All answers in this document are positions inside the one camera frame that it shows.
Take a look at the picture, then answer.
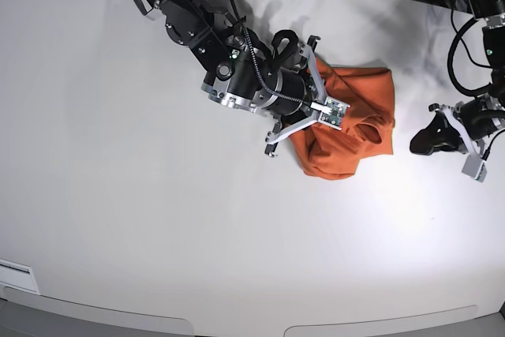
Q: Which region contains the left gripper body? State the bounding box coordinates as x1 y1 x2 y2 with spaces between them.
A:
455 98 504 141

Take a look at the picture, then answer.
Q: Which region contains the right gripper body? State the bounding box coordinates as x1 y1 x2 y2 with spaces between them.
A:
252 66 312 118

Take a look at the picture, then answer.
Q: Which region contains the orange T-shirt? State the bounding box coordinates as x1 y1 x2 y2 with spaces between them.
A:
290 58 395 180

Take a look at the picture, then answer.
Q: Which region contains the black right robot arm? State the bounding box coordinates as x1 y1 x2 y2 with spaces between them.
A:
133 0 310 118

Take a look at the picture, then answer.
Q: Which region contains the white label plate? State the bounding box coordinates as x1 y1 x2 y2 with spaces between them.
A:
0 260 40 295

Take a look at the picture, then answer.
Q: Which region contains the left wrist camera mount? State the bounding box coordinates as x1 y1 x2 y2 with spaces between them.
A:
428 103 489 182

